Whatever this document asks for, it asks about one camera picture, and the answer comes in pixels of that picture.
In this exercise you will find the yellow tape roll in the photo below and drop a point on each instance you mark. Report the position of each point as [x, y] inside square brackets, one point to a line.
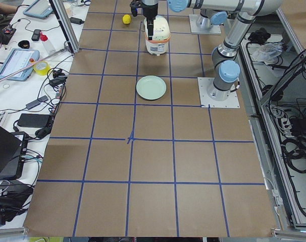
[41, 68]

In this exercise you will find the black power adapter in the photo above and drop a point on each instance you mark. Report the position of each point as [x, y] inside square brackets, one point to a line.
[30, 120]

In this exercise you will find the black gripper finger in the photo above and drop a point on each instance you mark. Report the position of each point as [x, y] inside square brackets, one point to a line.
[149, 29]

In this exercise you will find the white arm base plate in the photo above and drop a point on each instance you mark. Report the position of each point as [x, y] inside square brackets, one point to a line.
[210, 97]

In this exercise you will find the light green plate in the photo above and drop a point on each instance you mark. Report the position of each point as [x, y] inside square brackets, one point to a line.
[151, 87]

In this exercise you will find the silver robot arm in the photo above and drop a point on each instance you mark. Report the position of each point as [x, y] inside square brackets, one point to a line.
[216, 18]
[246, 12]

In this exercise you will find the yellow toy potato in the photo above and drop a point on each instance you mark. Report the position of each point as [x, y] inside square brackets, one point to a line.
[126, 19]

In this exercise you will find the clear bottle red cap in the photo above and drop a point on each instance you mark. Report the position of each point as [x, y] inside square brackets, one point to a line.
[47, 44]

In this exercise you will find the black phone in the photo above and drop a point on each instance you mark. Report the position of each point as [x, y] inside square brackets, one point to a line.
[36, 35]

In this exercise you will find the blue framed tablet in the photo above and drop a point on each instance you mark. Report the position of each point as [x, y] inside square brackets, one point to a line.
[17, 59]
[40, 9]

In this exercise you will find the aluminium frame post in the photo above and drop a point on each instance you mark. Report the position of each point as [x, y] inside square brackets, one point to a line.
[65, 25]

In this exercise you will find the rear arm base plate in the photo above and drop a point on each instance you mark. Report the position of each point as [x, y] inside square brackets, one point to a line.
[202, 25]

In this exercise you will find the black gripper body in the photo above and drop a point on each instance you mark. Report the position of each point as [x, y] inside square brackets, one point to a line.
[149, 11]

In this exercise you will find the white rice cooker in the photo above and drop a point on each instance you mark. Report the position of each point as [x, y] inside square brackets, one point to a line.
[161, 37]

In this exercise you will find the black laptop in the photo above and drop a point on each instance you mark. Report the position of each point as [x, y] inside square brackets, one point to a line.
[12, 149]

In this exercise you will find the white crumpled cloth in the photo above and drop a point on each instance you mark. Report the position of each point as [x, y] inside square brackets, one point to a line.
[267, 53]

